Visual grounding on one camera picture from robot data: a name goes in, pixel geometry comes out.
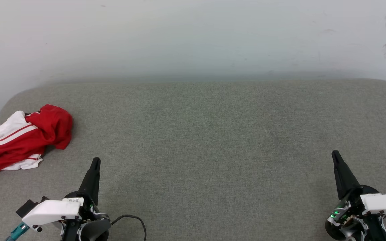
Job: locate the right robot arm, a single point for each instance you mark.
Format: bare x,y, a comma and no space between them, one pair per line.
375,231

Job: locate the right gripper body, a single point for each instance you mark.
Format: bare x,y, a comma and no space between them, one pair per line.
342,211

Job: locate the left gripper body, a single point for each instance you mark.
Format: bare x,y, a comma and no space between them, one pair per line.
85,211

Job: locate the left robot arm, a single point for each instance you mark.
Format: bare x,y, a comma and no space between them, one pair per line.
95,231

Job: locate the white right camera bracket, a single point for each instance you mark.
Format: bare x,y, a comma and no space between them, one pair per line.
384,204

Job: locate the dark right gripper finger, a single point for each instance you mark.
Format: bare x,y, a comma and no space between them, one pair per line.
340,177
349,182

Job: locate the white left camera bracket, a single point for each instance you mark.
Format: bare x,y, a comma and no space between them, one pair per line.
52,211

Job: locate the red and white basketball jersey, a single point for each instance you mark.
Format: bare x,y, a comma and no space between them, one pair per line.
22,144

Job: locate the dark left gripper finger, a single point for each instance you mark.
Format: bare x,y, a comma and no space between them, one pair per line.
86,185
94,187

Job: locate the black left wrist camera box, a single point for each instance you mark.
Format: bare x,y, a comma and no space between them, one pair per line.
28,205

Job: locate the white camera bracket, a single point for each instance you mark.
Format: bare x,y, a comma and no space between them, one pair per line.
52,211
384,204

